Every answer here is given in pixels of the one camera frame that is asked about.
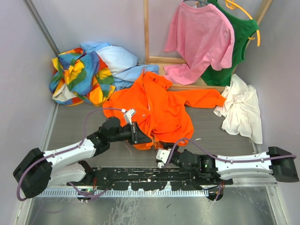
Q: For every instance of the pink t-shirt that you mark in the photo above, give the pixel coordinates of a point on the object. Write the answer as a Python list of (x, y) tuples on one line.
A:
[(203, 37)]

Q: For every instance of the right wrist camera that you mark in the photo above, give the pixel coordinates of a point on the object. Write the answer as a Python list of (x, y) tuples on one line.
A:
[(162, 157)]

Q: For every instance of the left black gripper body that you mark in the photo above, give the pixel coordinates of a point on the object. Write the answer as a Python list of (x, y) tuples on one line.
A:
[(130, 133)]

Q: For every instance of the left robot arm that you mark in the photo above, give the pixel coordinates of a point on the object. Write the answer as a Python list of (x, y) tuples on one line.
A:
[(41, 169)]

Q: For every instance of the wooden clothes rack frame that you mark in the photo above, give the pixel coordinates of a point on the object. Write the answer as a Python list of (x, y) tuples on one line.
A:
[(162, 61)]

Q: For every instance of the white crumpled shirt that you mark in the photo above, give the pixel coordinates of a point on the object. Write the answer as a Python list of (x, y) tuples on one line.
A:
[(241, 110)]

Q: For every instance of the green tank top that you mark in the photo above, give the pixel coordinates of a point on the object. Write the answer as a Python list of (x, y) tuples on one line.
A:
[(243, 30)]

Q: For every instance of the light blue shirt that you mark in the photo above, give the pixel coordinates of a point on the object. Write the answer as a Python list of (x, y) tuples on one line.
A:
[(122, 64)]

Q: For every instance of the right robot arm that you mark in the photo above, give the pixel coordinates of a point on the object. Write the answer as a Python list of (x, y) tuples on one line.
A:
[(276, 162)]

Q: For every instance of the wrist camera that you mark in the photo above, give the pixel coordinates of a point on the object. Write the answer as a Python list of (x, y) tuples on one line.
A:
[(162, 157), (128, 114)]

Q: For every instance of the multicolour crumpled cloth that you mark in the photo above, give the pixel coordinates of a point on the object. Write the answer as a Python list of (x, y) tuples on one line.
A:
[(81, 77)]

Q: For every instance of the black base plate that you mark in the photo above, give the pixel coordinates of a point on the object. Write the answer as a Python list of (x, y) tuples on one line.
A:
[(147, 179)]

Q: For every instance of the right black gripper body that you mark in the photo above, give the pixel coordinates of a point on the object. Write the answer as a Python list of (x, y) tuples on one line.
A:
[(175, 157)]

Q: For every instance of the aluminium rail frame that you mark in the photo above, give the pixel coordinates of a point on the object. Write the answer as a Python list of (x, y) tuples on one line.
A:
[(142, 196)]

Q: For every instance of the orange zip jacket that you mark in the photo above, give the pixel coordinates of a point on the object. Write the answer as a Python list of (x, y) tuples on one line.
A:
[(160, 113)]

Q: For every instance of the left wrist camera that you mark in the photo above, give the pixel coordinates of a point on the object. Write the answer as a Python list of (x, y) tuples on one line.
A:
[(128, 114)]

